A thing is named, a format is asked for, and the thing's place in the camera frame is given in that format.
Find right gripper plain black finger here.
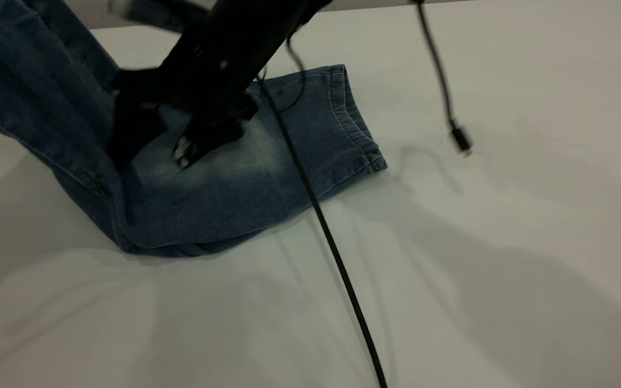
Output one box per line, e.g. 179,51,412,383
108,69,167,169

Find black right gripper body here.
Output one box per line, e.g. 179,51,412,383
160,0,333,122

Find right gripper worn-tip finger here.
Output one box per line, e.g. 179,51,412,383
173,105,257,169

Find blue denim shorts with print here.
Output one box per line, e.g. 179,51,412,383
0,0,388,258

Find long black braided cable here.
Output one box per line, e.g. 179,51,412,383
257,32,388,388

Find black cable with USB plug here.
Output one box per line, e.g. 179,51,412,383
413,0,473,157

